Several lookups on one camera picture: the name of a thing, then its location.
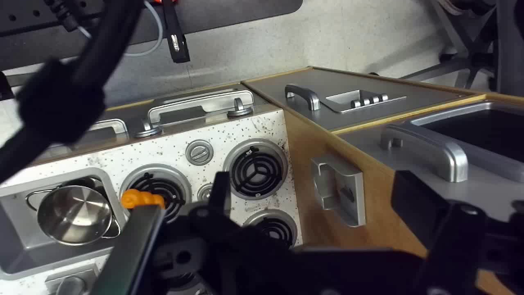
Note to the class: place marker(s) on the wooden toy kitchen cabinet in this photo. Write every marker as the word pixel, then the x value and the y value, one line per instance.
pixel 383 256

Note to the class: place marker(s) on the back right coil burner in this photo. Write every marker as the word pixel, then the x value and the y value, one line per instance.
pixel 257 169

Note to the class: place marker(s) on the grey cabinet handle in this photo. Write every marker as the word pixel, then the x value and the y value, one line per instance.
pixel 308 96

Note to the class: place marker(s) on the grey side latch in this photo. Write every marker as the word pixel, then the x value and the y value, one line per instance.
pixel 339 187

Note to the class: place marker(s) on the silver toy faucet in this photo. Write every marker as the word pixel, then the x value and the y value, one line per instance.
pixel 239 110

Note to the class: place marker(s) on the coil burner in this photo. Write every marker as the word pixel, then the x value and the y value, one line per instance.
pixel 162 181
pixel 257 169
pixel 275 225

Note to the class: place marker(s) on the white speckled toy stove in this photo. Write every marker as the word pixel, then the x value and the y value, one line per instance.
pixel 170 148

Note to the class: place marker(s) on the front left coil burner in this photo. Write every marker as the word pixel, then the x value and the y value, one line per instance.
pixel 162 181

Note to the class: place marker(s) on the silver pot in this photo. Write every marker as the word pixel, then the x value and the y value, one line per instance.
pixel 74 215

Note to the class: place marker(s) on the grey oven door handle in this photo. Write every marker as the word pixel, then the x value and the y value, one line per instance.
pixel 449 161

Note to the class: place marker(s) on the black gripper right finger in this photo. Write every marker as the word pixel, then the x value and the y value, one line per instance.
pixel 460 240

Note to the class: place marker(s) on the black hanging connector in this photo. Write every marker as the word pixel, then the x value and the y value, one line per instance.
pixel 175 38

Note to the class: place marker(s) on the front right coil burner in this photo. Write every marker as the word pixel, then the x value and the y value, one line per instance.
pixel 275 225

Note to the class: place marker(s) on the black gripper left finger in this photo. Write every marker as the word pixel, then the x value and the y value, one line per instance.
pixel 123 269

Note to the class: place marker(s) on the silver toy sink basin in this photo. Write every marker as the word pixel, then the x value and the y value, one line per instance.
pixel 25 248

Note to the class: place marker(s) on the grey stove knob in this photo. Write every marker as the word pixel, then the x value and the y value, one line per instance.
pixel 198 153

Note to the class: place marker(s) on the orange toy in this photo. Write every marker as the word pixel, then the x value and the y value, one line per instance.
pixel 134 199

